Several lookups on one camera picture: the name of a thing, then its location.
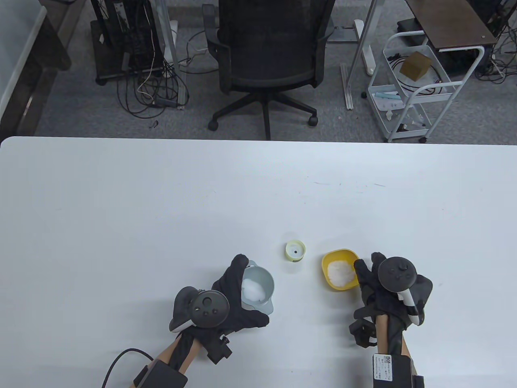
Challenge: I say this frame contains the person's left hand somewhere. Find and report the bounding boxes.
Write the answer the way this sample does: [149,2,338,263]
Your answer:
[180,254,270,337]

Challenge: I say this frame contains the person's right hand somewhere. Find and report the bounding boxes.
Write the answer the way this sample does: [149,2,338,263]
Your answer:
[353,253,433,333]

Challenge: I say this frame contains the grey plastic funnel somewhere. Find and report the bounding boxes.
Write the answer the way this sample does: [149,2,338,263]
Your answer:
[241,261,276,315]

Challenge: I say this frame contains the yellow plastic bowl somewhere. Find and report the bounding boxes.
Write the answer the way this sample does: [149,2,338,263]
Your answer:
[322,249,361,291]

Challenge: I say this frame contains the pale yellow press dispenser lid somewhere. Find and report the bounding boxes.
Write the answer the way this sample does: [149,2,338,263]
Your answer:
[285,240,306,262]

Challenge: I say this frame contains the person's right forearm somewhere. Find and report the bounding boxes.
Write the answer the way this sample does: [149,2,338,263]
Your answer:
[374,315,408,358]

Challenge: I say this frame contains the person's left forearm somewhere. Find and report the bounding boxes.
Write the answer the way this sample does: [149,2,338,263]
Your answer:
[156,337,206,374]

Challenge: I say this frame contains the black tracking controller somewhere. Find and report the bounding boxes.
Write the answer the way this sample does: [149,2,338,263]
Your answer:
[169,286,230,333]
[378,257,427,327]

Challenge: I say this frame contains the white rolling cart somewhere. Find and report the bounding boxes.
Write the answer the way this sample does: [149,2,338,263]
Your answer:
[367,32,485,143]

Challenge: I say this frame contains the white packet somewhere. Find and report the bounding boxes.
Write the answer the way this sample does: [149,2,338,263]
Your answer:
[374,92,405,110]

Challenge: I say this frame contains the aluminium rails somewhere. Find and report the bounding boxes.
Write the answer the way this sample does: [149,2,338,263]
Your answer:
[340,63,355,110]

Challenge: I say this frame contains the brown cardboard box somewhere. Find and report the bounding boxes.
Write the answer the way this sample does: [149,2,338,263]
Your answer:
[400,51,432,80]

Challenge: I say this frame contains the white desk foot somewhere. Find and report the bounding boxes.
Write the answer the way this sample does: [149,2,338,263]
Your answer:
[354,19,376,76]

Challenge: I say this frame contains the black mesh office chair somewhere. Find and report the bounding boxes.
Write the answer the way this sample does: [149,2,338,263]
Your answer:
[202,0,336,141]

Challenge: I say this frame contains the black flat device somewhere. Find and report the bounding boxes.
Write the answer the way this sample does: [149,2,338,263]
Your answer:
[397,18,425,36]

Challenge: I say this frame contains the dark wooden side table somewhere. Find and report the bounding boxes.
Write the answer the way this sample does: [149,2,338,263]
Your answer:
[406,0,498,52]

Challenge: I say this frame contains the black equipment rack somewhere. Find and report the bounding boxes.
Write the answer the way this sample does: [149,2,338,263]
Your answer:
[90,0,167,85]

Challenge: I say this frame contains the dark wooden cabinet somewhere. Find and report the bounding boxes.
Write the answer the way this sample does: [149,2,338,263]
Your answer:
[0,0,87,140]

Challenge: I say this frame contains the pale partition panel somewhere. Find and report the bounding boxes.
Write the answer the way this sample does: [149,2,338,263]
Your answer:
[0,4,47,112]

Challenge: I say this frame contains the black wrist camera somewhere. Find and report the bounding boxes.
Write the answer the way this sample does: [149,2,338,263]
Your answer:
[206,335,234,365]
[349,317,378,349]

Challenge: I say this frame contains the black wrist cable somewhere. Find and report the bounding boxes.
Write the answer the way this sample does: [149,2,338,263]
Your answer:
[102,349,154,388]

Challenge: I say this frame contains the tangle of floor cables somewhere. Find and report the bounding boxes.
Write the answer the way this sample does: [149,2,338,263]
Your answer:
[475,0,517,84]
[116,28,210,119]

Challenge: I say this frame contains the black cable coil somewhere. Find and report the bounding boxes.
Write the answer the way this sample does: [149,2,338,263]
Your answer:
[387,53,443,95]

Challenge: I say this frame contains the white metal desk frame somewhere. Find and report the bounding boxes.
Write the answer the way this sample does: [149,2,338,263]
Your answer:
[345,0,382,110]
[151,0,189,110]

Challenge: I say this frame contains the grey metal base plate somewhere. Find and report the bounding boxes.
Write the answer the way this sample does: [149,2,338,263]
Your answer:
[327,26,361,43]

